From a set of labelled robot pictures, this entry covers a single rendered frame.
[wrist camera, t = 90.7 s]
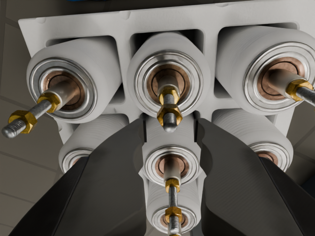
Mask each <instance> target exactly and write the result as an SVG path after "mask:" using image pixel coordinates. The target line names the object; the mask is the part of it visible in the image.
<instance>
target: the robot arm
mask: <svg viewBox="0 0 315 236"><path fill-rule="evenodd" d="M145 142H147V132H146V120H145V119H141V118H138V119H136V120H134V121H133V122H131V123H130V124H128V125H127V126H125V127H123V128H122V129H120V130H119V131H117V132H116V133H114V134H113V135H111V136H110V137H108V138H107V139H106V140H105V141H103V142H102V143H101V144H100V145H99V146H98V147H96V148H95V149H94V150H93V151H92V152H91V154H90V155H89V156H88V157H81V158H80V159H79V160H78V161H77V162H76V163H75V164H74V165H73V166H72V167H71V168H70V169H69V170H68V171H67V172H66V173H65V174H64V175H63V176H62V177H61V178H60V179H59V180H58V181H57V182H56V183H55V184H54V185H53V186H52V187H51V188H50V189H49V190H48V191H47V192H46V193H45V194H44V195H43V196H42V197H41V199H40V200H39V201H38V202H37V203H36V204H35V205H34V206H33V207H32V208H31V209H30V210H29V211H28V212H27V213H26V215H25V216H24V217H23V218H22V219H21V220H20V221H19V222H18V224H17V225H16V226H15V227H14V229H13V230H12V231H11V233H10V234H9V235H8V236H144V235H145V233H146V228H147V227H146V202H145V192H144V181H143V178H142V177H141V176H140V175H139V171H140V170H141V168H142V167H143V150H142V146H143V145H144V143H145ZM194 142H196V143H197V145H198V146H199V147H200V149H201V154H200V167H201V168H202V169H203V171H204V172H205V174H206V178H205V179H204V182H203V190H202V201H201V224H202V233H203V235H204V236H315V199H314V198H313V197H312V196H311V195H310V194H308V193H307V192H306V191H305V190H304V189H303V188H302V187H300V186H299V185H298V184H297V183H296V182H295V181H294V180H293V179H291V178H290V177H289V176H288V175H287V174H286V173H285V172H283V171H282V170H281V169H280V168H279V167H278V166H277V165H276V164H275V163H274V162H273V161H271V160H270V159H269V158H268V157H260V156H259V155H258V154H256V153H255V152H254V151H253V150H252V149H251V148H250V147H249V146H248V145H246V144H245V143H244V142H242V141H241V140H240V139H238V138H237V137H235V136H234V135H232V134H230V133H229V132H227V131H225V130H224V129H222V128H220V127H219V126H217V125H215V124H214V123H212V122H210V121H208V120H207V119H205V118H197V119H194Z"/></svg>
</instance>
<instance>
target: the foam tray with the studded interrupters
mask: <svg viewBox="0 0 315 236"><path fill-rule="evenodd" d="M18 23H19V26H20V29H21V31H22V34H23V37H24V40H25V42H26V45H27V47H28V50H29V53H30V56H31V58H32V57H33V56H34V55H35V54H36V53H37V52H38V51H39V50H41V49H43V48H45V47H48V46H52V45H55V44H60V43H64V42H67V41H71V40H75V39H79V38H82V37H93V36H106V35H110V36H112V37H114V38H115V40H116V44H117V49H118V56H119V61H120V69H121V76H122V83H121V85H120V86H119V88H118V89H117V91H116V92H115V94H114V96H113V97H112V99H111V100H110V102H109V103H108V105H107V106H106V108H105V109H104V111H103V112H102V113H101V114H120V113H123V114H126V115H127V116H128V119H129V123H131V122H133V121H134V120H136V119H138V118H141V119H146V115H147V114H146V113H144V112H143V111H142V110H140V109H139V108H138V107H137V106H136V105H135V103H134V102H133V100H132V99H131V97H130V95H129V92H128V88H127V79H126V78H127V70H128V66H129V63H130V61H131V59H132V58H133V56H134V55H135V53H136V52H137V51H138V50H139V48H140V47H141V46H142V45H143V43H144V42H145V41H146V40H147V38H148V37H149V36H150V35H151V34H152V33H154V32H158V31H171V30H177V31H179V32H181V33H182V34H184V35H185V36H186V37H187V38H188V39H189V40H190V41H191V42H192V43H193V44H194V45H195V46H196V47H197V48H198V49H199V50H200V51H201V52H202V54H203V55H204V56H205V58H206V60H207V62H208V64H209V68H210V78H211V80H210V88H209V91H208V93H207V96H206V98H205V100H204V101H203V102H202V104H201V105H200V106H199V107H198V108H197V109H196V110H195V111H193V115H194V118H195V119H197V118H205V119H207V120H208V121H210V122H211V118H212V113H213V111H215V110H217V109H233V108H241V107H240V106H238V104H237V103H236V102H235V101H234V99H233V98H232V97H231V96H230V95H229V93H228V92H227V91H226V90H225V88H224V87H223V86H222V85H221V83H220V82H219V81H218V80H217V79H216V77H215V68H216V55H217V43H218V33H219V31H220V30H221V29H222V28H223V27H229V26H242V25H258V26H267V27H276V28H285V29H295V30H301V31H304V32H306V33H308V34H310V35H311V36H312V37H313V38H314V39H315V0H249V1H237V2H226V3H213V4H201V5H190V6H178V7H161V8H150V9H138V10H126V11H114V12H102V13H91V14H79V15H62V16H50V17H39V18H27V19H20V20H18ZM294 109H295V107H294V108H292V109H290V110H288V111H285V112H282V113H279V114H275V115H267V116H265V117H266V118H267V119H268V120H269V121H270V122H271V123H272V124H273V125H274V126H275V127H276V128H277V129H278V130H279V131H280V132H281V133H282V134H283V135H284V136H286V135H287V132H288V129H289V125H290V122H291V119H292V116H293V112H294ZM54 120H56V122H57V124H58V127H59V133H60V136H61V139H62V142H63V144H65V143H66V141H67V140H68V139H69V137H70V136H71V135H72V134H73V132H74V131H75V130H76V129H77V127H78V126H79V125H80V123H79V124H75V123H67V122H63V121H60V120H57V119H55V118H54ZM139 175H140V176H141V177H142V178H143V181H144V192H145V202H146V208H147V199H148V190H149V179H148V178H147V177H146V176H145V175H144V174H143V173H142V171H141V170H140V171H139ZM205 178H206V174H205V172H204V171H203V170H202V172H201V174H200V175H199V176H198V177H197V178H196V184H197V189H198V194H199V200H200V205H201V201H202V193H203V182H204V179H205Z"/></svg>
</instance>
